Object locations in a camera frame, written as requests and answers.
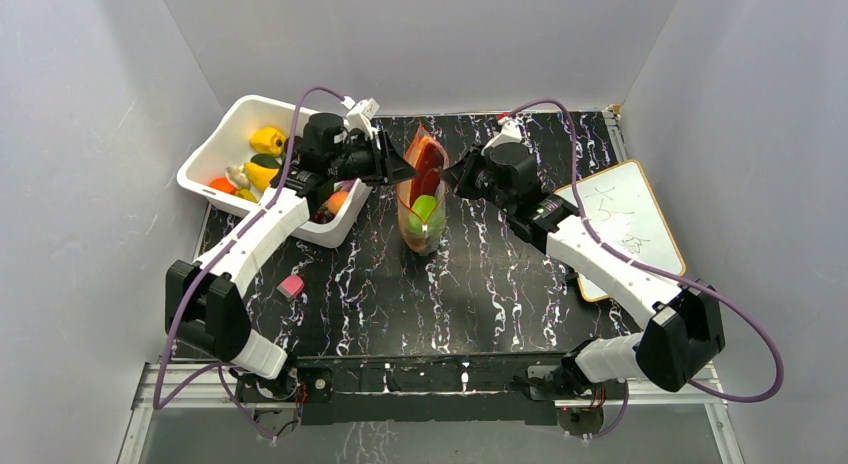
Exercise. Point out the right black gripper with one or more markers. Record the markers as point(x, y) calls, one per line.
point(471, 174)

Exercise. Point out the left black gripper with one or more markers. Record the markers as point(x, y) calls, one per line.
point(396, 167)

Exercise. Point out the clear orange-zip bag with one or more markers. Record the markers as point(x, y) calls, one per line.
point(402, 192)

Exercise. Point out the green toy starfruit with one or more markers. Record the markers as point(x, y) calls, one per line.
point(420, 214)

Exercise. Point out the green toy cabbage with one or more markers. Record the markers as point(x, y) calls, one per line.
point(437, 226)

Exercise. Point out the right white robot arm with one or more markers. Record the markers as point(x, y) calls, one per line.
point(682, 329)

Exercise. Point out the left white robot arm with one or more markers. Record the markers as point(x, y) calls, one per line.
point(205, 299)

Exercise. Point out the orange toy peach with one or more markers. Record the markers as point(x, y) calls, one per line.
point(336, 201)

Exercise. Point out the dark red toy grapes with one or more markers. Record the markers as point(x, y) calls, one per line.
point(323, 216)

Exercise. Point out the black marble table mat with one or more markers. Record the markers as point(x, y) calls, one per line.
point(482, 290)

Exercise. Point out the yellow toy bell pepper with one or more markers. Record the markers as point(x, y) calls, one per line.
point(269, 141)

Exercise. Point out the yellow toy bananas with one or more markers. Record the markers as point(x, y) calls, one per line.
point(261, 169)

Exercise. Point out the white toy mushroom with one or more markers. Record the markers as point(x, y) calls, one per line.
point(237, 177)

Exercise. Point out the pink eraser block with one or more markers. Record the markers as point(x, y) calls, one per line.
point(291, 287)

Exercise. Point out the white plastic bin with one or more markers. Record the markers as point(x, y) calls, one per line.
point(228, 145)

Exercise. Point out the orange toy carrot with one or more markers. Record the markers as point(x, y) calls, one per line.
point(223, 185)

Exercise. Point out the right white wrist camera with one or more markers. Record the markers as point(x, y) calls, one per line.
point(509, 132)

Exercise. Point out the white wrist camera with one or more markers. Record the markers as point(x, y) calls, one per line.
point(509, 132)
point(359, 115)

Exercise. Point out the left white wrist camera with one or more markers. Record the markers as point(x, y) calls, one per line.
point(359, 115)

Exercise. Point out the small whiteboard wooden frame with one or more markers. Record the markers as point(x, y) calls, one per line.
point(620, 206)

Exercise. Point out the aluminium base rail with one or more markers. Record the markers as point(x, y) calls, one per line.
point(419, 411)

